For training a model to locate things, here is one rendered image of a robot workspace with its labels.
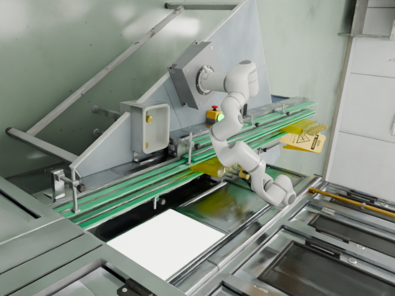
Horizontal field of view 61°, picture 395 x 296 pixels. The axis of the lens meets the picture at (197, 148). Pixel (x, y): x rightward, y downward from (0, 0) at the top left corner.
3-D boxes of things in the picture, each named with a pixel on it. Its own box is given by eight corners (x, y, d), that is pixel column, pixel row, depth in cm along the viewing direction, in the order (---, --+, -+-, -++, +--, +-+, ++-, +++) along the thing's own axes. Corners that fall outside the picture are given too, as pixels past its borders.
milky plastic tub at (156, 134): (131, 150, 163) (143, 155, 158) (130, 104, 156) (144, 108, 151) (156, 143, 176) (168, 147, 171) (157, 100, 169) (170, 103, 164)
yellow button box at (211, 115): (205, 121, 207) (215, 123, 203) (206, 109, 204) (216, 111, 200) (211, 119, 212) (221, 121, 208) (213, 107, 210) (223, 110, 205)
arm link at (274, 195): (253, 155, 147) (285, 184, 153) (236, 178, 144) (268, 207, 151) (264, 156, 139) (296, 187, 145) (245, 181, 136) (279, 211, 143)
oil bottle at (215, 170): (188, 168, 182) (221, 180, 170) (188, 158, 180) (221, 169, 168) (194, 165, 186) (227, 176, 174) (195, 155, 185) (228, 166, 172)
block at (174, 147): (166, 154, 175) (176, 158, 171) (167, 137, 172) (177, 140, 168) (171, 152, 178) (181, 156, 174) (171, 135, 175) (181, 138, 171)
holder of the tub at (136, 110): (131, 160, 165) (141, 164, 161) (130, 104, 156) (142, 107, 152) (156, 152, 178) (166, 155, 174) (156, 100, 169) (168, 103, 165)
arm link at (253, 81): (225, 97, 168) (253, 101, 158) (220, 73, 161) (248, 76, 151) (236, 89, 174) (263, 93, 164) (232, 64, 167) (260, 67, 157)
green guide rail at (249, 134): (182, 157, 175) (194, 161, 170) (182, 155, 175) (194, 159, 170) (307, 110, 307) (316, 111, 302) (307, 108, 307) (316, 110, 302)
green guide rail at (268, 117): (183, 143, 173) (195, 147, 168) (183, 141, 172) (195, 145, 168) (308, 101, 305) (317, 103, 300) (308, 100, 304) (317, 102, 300)
